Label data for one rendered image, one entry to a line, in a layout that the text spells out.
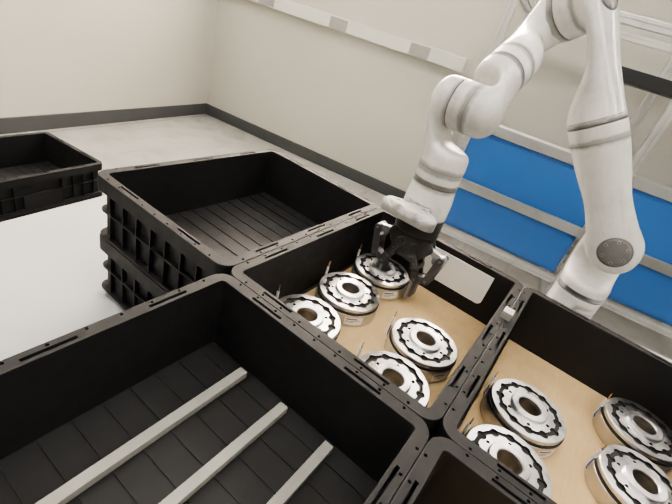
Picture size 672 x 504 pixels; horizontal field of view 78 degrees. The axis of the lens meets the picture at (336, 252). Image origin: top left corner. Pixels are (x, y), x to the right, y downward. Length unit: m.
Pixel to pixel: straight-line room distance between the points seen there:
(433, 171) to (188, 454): 0.48
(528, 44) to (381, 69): 2.81
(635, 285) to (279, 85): 3.01
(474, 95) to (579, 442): 0.49
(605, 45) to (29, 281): 1.03
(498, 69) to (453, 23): 2.69
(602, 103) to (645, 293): 1.90
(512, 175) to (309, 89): 2.00
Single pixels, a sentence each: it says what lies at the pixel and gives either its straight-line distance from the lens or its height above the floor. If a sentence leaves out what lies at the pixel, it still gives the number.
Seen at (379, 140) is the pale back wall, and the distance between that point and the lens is 3.53.
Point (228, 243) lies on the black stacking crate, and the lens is 0.77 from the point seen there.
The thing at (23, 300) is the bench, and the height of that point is 0.70.
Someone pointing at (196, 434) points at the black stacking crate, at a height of 0.83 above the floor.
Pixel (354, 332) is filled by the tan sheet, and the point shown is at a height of 0.83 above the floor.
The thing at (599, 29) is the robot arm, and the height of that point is 1.31.
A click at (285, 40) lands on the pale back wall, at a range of 3.91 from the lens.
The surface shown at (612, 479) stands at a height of 0.86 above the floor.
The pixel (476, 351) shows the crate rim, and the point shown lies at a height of 0.93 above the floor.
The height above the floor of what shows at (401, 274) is 0.86.
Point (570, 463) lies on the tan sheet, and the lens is 0.67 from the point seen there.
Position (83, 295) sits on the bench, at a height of 0.70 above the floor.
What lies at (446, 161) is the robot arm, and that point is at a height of 1.09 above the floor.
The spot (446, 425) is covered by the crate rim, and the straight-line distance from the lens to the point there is 0.45.
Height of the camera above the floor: 1.24
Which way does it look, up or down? 30 degrees down
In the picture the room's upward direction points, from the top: 18 degrees clockwise
